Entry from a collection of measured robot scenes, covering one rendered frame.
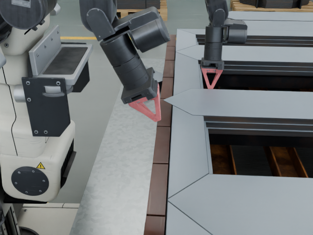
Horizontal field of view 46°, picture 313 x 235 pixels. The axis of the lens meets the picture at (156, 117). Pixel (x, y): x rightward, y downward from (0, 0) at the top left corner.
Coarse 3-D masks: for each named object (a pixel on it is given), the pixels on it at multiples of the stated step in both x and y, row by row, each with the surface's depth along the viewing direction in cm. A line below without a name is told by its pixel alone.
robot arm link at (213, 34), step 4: (208, 28) 114; (212, 28) 113; (216, 28) 113; (220, 28) 114; (224, 28) 118; (228, 28) 114; (208, 32) 114; (212, 32) 114; (216, 32) 114; (220, 32) 114; (224, 32) 118; (208, 36) 115; (212, 36) 114; (216, 36) 114; (220, 36) 114; (224, 36) 118; (208, 40) 115; (212, 40) 114; (216, 40) 114; (220, 40) 115
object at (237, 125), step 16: (224, 64) 144; (240, 64) 144; (256, 64) 143; (272, 64) 143; (288, 64) 142; (304, 64) 142; (208, 128) 106; (224, 128) 106; (240, 128) 106; (256, 128) 105; (272, 128) 105; (288, 128) 105; (304, 128) 104; (208, 144) 99; (208, 160) 89
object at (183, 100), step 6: (186, 90) 119; (174, 96) 116; (180, 96) 116; (186, 96) 116; (174, 102) 112; (180, 102) 112; (186, 102) 112; (180, 108) 109; (186, 108) 109; (192, 108) 109; (192, 114) 106
